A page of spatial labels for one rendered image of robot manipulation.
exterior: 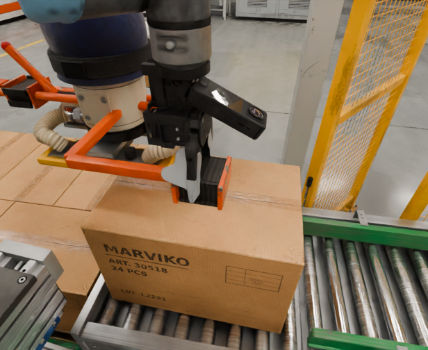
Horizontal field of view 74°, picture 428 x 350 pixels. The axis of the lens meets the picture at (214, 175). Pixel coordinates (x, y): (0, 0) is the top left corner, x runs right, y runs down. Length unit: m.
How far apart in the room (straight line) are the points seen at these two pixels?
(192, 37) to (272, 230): 0.57
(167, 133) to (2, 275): 0.47
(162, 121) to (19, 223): 1.28
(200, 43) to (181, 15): 0.04
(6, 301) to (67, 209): 0.92
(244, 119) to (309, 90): 1.36
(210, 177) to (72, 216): 1.13
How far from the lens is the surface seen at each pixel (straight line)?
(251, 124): 0.39
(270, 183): 0.94
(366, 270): 1.41
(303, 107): 1.77
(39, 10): 0.31
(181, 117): 0.39
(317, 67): 1.69
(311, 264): 1.26
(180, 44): 0.36
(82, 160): 0.57
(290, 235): 0.80
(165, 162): 0.72
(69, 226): 1.48
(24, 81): 0.98
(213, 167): 0.48
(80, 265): 1.32
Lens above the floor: 1.56
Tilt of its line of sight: 39 degrees down
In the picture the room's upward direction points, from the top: straight up
